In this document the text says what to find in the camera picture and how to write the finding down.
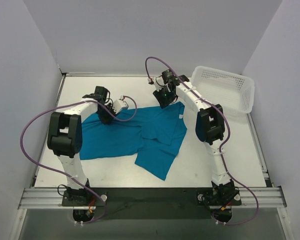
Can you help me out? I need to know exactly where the teal t shirt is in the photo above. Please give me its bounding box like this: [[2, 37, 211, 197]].
[[79, 102, 187, 181]]

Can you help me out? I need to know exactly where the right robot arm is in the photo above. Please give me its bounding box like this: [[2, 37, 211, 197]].
[[148, 69, 239, 205]]

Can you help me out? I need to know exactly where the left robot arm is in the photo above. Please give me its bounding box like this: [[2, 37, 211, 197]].
[[47, 86, 118, 206]]

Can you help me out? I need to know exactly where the white perforated plastic basket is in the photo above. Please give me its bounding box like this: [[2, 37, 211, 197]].
[[190, 66, 255, 117]]

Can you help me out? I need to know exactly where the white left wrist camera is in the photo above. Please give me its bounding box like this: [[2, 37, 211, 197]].
[[112, 95, 129, 116]]

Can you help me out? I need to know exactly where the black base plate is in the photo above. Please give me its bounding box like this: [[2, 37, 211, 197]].
[[61, 187, 242, 221]]

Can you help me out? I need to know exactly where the aluminium mounting rail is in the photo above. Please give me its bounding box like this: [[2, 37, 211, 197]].
[[18, 187, 287, 209]]

